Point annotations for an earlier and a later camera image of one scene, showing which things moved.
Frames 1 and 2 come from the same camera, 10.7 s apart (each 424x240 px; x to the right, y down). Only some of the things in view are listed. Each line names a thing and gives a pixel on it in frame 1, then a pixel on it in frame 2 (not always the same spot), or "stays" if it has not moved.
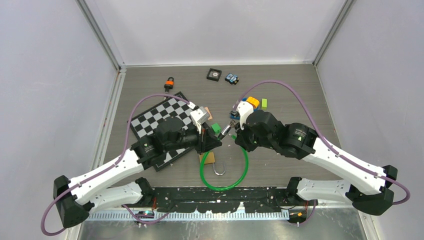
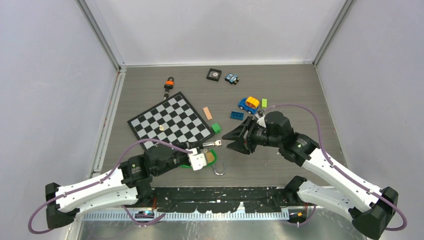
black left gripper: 205,140 to 187,156
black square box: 214,74 stays
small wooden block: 208,112 stays
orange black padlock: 169,84 stays
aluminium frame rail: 101,143 stays
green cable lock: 234,137 to 214,162
